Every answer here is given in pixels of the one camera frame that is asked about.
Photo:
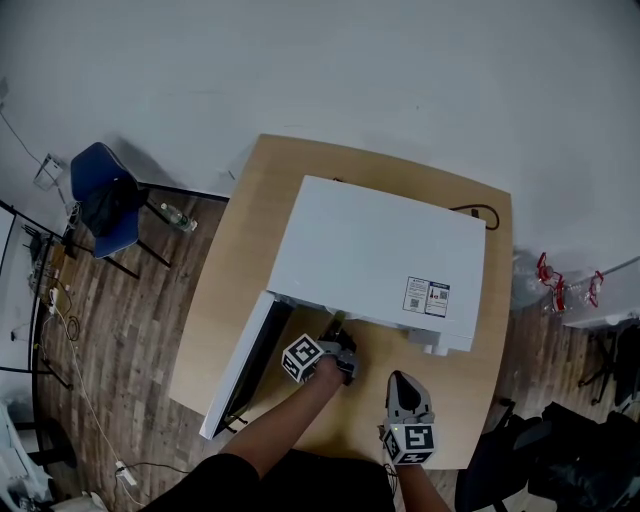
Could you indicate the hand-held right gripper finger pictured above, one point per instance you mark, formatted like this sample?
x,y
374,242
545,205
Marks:
x,y
424,402
393,397

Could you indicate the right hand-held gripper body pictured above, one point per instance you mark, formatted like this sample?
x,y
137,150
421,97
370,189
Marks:
x,y
410,442

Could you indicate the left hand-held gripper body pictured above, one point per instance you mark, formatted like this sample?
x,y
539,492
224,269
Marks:
x,y
302,357

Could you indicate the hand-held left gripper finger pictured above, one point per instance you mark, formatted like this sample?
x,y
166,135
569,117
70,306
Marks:
x,y
334,327

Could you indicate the white microwave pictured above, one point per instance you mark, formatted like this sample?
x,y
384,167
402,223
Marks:
x,y
380,240

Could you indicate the person's right forearm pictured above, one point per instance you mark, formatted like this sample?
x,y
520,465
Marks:
x,y
420,490

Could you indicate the person's left forearm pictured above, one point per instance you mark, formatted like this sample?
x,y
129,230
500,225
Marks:
x,y
285,425

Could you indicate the person's black shirt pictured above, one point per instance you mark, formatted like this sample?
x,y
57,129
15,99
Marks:
x,y
300,485

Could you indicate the clear plastic bottle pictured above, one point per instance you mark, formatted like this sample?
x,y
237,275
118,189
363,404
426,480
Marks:
x,y
177,217

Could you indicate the black swivel chair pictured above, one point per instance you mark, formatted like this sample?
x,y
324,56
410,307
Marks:
x,y
622,360

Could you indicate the white water dispenser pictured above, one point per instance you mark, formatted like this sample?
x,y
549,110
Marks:
x,y
615,295

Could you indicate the black bag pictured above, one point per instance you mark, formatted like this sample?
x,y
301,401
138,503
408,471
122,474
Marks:
x,y
110,207

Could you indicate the small white power strip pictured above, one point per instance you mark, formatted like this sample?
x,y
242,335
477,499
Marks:
x,y
53,300

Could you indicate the black round base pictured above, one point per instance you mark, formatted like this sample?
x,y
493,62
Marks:
x,y
56,445

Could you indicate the white bag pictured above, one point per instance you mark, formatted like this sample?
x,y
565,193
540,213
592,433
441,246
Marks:
x,y
80,502

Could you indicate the blue chair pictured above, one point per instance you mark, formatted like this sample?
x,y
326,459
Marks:
x,y
92,162

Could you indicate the white cloth pile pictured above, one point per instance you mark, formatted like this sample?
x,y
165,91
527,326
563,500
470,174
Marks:
x,y
15,465

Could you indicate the whiteboard with black frame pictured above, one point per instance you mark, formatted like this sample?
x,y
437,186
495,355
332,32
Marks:
x,y
6,260

